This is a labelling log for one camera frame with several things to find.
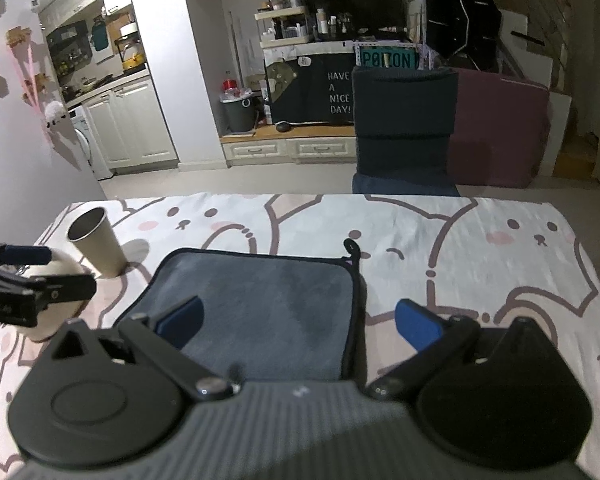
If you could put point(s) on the beige cup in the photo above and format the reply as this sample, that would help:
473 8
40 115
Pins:
100 250

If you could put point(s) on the black hanging jacket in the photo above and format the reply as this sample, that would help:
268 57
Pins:
460 10

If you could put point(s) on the black oval object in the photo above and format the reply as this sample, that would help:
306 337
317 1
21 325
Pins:
283 127

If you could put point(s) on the white washing machine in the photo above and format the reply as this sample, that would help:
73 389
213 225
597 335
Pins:
82 140

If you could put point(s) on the black cloth-covered cabinet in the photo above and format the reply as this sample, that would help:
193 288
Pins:
310 90

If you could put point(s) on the white kitchen cabinets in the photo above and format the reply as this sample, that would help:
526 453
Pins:
130 120

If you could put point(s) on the wooden platform with drawers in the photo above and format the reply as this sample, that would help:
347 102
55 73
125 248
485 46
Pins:
290 149

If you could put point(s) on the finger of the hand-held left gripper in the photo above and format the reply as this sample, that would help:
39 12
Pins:
27 255
55 287

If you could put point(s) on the grey trash bin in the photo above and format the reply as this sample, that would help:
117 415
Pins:
237 115

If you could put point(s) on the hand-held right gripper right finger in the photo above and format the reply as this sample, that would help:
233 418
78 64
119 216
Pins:
416 327

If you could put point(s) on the yellow pot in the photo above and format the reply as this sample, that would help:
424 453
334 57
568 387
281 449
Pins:
132 62

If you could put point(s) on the dark blue chair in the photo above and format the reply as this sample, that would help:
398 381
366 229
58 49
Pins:
405 110

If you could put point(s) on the teal sign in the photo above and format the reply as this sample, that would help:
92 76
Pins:
387 59

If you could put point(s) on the white shelf rack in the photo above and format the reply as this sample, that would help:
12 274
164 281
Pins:
285 27

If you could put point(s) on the grey towel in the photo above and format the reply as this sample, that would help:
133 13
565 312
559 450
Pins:
260 310

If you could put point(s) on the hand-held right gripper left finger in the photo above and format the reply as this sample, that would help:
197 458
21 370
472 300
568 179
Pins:
180 319

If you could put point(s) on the printed tablecloth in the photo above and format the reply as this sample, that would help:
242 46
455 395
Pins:
480 270

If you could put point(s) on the maroon sofa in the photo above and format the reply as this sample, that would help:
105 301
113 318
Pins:
500 125

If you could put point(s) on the teal hanging bag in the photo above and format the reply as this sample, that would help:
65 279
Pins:
100 35

